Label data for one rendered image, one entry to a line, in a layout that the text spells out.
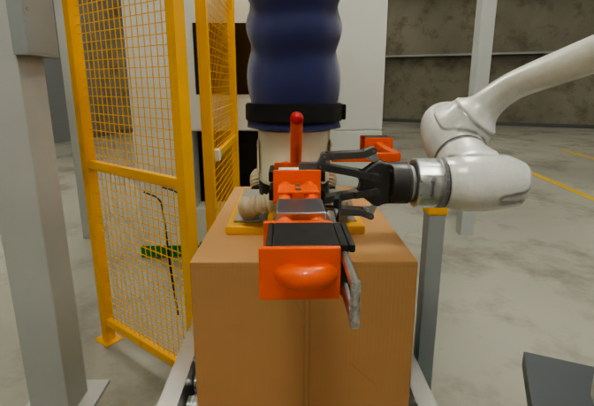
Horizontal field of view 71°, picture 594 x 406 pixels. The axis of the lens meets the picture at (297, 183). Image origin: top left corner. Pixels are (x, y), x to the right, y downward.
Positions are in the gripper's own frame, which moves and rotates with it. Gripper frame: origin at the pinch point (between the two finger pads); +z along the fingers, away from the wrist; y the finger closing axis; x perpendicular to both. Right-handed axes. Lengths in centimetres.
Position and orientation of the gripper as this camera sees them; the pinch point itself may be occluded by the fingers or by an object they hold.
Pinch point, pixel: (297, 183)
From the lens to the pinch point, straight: 75.0
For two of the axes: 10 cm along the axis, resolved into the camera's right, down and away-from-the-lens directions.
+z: -10.0, 0.0, -0.2
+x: -0.2, -2.3, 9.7
